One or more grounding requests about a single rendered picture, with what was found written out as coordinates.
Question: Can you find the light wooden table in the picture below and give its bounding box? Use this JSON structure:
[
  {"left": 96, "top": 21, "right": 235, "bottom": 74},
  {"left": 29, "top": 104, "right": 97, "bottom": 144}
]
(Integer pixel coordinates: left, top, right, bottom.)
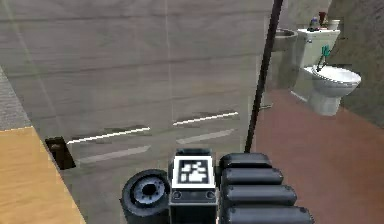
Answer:
[{"left": 0, "top": 125, "right": 87, "bottom": 224}]

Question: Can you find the white toilet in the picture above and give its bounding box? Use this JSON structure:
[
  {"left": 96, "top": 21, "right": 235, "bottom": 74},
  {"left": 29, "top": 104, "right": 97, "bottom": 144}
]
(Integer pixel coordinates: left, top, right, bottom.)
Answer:
[{"left": 290, "top": 28, "right": 362, "bottom": 117}]

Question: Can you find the green handled toilet brush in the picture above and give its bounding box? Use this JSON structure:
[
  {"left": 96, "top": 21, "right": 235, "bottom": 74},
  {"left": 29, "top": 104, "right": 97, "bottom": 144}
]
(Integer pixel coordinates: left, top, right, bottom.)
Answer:
[{"left": 315, "top": 44, "right": 332, "bottom": 73}]

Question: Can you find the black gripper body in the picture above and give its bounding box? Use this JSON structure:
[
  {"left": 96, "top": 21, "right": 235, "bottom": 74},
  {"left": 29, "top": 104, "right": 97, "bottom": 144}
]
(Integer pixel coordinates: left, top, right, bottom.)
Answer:
[{"left": 120, "top": 168, "right": 172, "bottom": 224}]

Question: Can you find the grey round sink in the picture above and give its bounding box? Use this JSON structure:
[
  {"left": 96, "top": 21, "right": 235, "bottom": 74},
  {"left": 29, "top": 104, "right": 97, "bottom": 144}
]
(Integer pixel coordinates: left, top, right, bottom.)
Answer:
[{"left": 272, "top": 28, "right": 299, "bottom": 53}]

